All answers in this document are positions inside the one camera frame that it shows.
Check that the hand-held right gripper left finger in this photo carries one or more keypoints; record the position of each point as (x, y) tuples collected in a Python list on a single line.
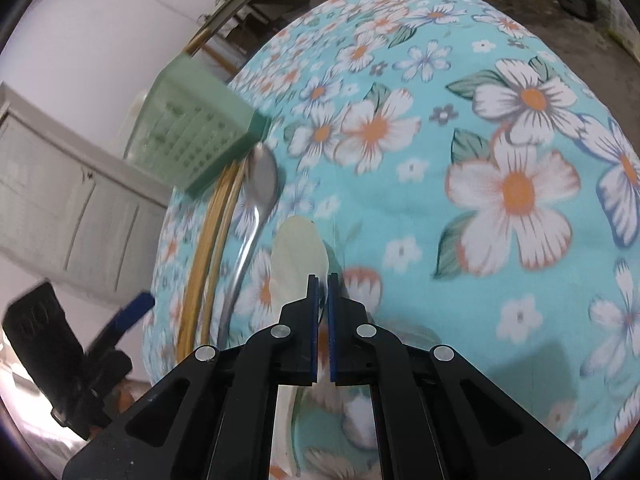
[(314, 330)]

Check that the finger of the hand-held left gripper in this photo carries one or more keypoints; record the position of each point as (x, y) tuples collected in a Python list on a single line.
[(135, 307)]

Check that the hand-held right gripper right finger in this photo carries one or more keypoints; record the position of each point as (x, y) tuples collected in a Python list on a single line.
[(332, 330)]

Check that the wooden chopstick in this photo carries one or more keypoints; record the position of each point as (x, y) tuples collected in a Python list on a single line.
[(216, 255), (197, 270)]

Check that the cream rice paddle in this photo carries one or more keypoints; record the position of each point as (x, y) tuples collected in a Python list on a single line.
[(297, 250)]

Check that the metal spoon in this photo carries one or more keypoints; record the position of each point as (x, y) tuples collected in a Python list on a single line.
[(262, 175)]

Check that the pale green utensil basket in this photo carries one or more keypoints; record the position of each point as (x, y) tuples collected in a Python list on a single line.
[(200, 130)]

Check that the white panelled door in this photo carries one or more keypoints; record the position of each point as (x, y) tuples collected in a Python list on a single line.
[(60, 200)]

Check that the floral blue tablecloth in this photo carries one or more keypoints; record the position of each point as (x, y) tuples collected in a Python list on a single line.
[(425, 210)]

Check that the black pot-shaped appliance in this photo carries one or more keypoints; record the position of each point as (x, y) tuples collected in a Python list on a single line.
[(577, 2)]

